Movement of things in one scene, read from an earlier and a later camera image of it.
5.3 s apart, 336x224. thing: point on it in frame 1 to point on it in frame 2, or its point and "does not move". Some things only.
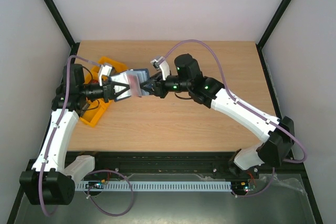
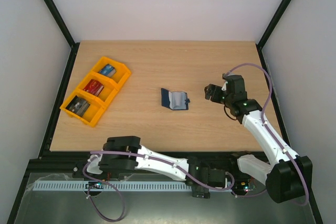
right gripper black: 158,88 to 215,94
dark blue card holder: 134,78 to 175,100
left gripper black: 108,90 to 201,192
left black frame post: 55,13 does not move
